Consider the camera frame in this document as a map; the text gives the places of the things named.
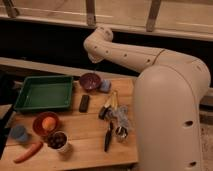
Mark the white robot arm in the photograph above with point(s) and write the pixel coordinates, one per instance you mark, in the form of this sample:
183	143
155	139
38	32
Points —
166	100

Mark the purple bowl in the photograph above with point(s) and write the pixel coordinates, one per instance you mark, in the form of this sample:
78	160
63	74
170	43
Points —
90	81

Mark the red bowl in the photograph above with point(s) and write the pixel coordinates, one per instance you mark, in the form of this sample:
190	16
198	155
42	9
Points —
37	123

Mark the blue sponge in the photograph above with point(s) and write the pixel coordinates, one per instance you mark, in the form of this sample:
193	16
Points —
105	86

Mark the clear plastic bag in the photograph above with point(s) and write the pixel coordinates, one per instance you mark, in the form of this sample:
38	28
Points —
120	114

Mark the black rectangular block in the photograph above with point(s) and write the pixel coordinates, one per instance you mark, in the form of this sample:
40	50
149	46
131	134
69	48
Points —
84	103

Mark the wooden cutting board table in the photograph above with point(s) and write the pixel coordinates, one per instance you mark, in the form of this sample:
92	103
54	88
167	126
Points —
86	134

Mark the silver measuring cup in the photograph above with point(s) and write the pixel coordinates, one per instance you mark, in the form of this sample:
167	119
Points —
121	133

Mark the orange fruit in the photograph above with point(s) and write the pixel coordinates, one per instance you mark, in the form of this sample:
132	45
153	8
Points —
49	123

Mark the green plastic tray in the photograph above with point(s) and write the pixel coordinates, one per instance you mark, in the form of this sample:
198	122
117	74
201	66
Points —
41	93

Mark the white cup of grapes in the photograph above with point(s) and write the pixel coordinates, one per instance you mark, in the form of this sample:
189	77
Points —
58	141

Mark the orange carrot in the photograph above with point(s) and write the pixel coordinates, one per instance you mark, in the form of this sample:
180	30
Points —
34	148

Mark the blue plastic cup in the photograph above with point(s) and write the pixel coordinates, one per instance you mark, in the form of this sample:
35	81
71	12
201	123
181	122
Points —
19	133

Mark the wooden handled brush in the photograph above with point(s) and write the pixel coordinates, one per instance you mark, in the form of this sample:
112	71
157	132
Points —
111	102

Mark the black handled knife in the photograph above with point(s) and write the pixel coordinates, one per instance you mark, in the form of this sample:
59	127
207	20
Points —
108	136

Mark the wooden railing post middle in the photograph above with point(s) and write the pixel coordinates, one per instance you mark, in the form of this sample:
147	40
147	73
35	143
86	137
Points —
90	12

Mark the wooden railing post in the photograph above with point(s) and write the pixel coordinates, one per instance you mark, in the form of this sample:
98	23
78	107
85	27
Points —
11	10
153	14
90	12

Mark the wooden railing post right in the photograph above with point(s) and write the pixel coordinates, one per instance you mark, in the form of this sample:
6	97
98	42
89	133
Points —
153	14

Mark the wooden railing post left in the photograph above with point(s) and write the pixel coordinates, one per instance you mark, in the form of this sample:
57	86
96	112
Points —
11	10

